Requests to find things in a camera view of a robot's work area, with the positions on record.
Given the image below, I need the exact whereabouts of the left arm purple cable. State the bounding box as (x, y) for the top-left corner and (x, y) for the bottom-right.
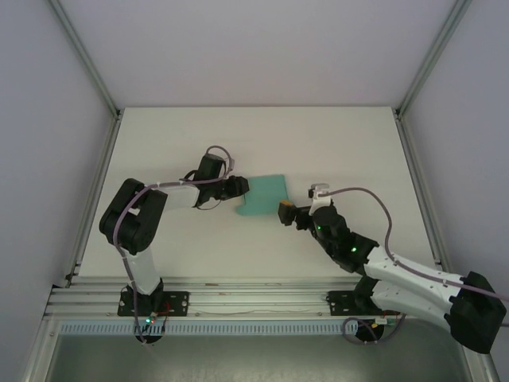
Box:
(113, 145), (236, 345)

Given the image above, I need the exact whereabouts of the metal sheet panel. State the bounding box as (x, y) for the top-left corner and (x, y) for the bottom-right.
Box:
(21, 318), (500, 382)

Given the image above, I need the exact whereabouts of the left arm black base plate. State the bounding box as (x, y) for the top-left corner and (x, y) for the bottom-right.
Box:
(117, 290), (190, 318)

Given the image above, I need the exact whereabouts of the aluminium side rail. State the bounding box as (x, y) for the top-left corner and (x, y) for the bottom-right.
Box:
(64, 115), (122, 288)
(393, 111), (459, 287)

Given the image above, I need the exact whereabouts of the black round cable grommet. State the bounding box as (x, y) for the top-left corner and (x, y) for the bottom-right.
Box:
(134, 332), (164, 345)
(355, 318), (389, 345)

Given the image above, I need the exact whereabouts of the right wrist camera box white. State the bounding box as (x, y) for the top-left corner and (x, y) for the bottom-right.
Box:
(309, 182), (333, 211)

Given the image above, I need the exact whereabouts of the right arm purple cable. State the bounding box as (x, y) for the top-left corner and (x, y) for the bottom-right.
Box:
(317, 186), (509, 345)

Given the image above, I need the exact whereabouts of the slotted grey cable duct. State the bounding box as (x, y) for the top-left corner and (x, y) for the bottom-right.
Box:
(59, 322), (359, 336)

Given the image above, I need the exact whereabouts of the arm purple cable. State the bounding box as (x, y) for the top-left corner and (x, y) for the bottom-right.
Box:
(317, 186), (509, 345)
(113, 145), (236, 345)

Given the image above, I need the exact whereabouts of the aluminium mounting rail beam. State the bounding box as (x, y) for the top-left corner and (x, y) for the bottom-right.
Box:
(44, 277), (475, 320)

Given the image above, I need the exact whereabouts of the aluminium frame post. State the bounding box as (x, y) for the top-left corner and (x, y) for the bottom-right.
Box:
(394, 0), (473, 117)
(48, 0), (122, 120)

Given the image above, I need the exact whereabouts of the green paper box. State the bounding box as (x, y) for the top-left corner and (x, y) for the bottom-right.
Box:
(234, 173), (293, 218)

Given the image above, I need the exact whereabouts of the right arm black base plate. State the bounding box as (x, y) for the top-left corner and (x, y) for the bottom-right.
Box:
(324, 290), (385, 318)

